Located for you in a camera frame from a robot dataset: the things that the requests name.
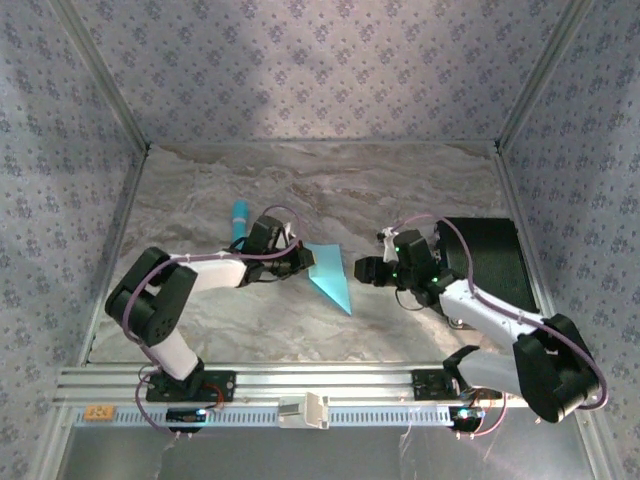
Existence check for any light blue paper sheet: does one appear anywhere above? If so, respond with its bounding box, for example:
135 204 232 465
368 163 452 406
304 243 354 316

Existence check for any teal marker pen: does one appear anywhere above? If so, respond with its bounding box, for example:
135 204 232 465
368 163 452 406
229 199 251 242

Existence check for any black tray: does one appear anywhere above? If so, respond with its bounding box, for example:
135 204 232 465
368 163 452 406
433 216 541 329

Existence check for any black right controller board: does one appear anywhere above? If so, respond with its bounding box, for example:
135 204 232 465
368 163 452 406
448 405 486 432

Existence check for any black controller board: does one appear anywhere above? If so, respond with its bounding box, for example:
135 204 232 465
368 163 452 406
166 407 209 432
448 405 486 432

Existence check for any black left controller board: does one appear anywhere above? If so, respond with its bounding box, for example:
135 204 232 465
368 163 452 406
166 407 209 432

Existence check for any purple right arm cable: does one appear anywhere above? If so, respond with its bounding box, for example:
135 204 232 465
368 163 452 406
389 214 610 440

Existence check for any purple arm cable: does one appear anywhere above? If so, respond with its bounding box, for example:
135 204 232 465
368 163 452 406
389 214 610 440
119 203 305 439

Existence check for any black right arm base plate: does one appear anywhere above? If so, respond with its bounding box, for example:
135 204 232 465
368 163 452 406
412 368 504 401

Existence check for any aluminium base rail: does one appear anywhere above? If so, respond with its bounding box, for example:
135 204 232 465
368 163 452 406
52 363 599 407

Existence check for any aluminium side rail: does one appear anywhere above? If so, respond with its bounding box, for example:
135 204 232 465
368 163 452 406
77 144 151 366
492 144 571 364

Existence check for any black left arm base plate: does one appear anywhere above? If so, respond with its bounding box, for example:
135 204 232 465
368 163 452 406
144 369 237 404

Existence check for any white plastic bracket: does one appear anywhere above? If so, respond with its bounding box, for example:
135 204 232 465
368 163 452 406
277 391 331 431

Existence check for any grey slotted cable duct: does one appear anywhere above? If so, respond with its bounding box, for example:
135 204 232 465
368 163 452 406
72 404 461 429

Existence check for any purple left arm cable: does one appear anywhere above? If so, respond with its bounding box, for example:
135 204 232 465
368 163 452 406
119 203 305 439

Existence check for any aluminium corner post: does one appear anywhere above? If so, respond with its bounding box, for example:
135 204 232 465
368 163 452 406
494 0 599 151
49 0 152 154

